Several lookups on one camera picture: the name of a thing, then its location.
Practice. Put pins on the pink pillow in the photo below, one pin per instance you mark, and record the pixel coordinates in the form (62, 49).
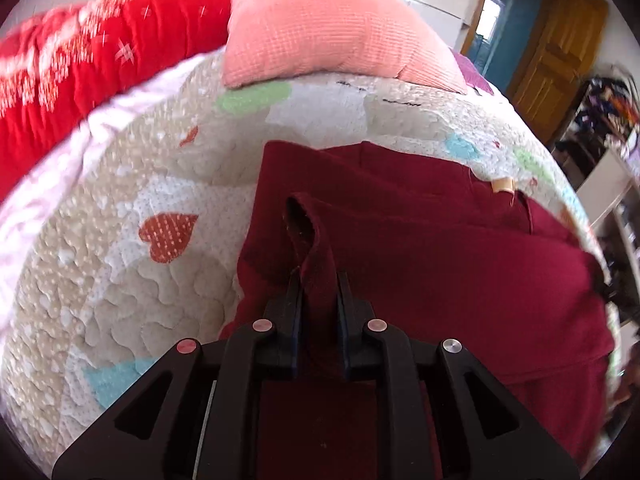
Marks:
(320, 30)

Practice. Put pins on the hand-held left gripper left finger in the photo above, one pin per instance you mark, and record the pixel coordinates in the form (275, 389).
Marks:
(296, 305)

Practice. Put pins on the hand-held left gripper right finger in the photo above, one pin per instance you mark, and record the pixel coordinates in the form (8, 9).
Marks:
(340, 305)

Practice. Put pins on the red patterned blanket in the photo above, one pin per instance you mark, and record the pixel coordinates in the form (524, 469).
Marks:
(85, 45)

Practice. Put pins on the white shelf unit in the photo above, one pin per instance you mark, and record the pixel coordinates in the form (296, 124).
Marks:
(617, 195)

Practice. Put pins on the pale pink sheet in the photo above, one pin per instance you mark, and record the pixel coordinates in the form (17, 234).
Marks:
(55, 160)

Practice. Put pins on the dark red garment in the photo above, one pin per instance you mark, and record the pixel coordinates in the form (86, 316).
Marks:
(430, 260)

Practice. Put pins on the pile of colourful clothes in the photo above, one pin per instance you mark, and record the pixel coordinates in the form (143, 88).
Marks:
(607, 100)

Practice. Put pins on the wooden door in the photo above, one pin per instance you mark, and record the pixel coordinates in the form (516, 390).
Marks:
(550, 55)

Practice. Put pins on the purple cloth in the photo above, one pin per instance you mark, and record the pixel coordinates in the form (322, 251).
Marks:
(472, 75)

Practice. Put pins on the heart print quilt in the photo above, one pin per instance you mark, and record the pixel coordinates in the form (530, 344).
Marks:
(150, 240)

